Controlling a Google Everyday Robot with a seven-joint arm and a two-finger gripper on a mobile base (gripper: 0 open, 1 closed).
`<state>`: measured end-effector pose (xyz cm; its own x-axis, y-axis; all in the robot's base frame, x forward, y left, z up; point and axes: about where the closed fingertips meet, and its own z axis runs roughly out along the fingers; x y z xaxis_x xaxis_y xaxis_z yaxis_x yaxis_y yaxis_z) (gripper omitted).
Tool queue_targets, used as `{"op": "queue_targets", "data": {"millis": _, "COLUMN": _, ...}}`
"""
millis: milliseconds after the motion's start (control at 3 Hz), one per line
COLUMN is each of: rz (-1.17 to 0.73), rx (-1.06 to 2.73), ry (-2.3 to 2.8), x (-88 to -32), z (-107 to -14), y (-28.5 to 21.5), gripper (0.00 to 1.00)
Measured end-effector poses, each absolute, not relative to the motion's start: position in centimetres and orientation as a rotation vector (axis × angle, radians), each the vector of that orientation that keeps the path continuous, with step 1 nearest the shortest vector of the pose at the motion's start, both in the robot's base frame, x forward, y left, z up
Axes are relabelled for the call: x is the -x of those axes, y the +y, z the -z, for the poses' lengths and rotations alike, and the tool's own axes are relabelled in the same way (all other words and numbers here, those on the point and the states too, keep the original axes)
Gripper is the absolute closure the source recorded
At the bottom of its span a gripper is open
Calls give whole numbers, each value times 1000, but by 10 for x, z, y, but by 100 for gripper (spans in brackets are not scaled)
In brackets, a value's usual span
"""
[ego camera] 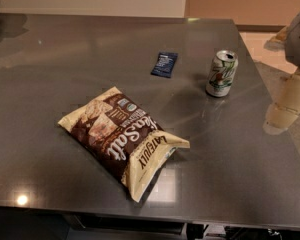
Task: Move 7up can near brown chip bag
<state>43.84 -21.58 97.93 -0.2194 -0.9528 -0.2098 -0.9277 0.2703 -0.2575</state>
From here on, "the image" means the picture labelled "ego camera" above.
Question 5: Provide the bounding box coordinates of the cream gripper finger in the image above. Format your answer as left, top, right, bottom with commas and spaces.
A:
264, 68, 300, 130

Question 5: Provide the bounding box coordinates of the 7up soda can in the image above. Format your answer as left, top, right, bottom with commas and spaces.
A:
206, 50, 238, 98

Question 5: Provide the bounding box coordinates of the brown sea salt chip bag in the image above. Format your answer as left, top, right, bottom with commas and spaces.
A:
59, 87, 190, 202

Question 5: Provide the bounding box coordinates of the dark blue snack packet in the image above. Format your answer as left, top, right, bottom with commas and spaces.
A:
151, 52, 178, 78

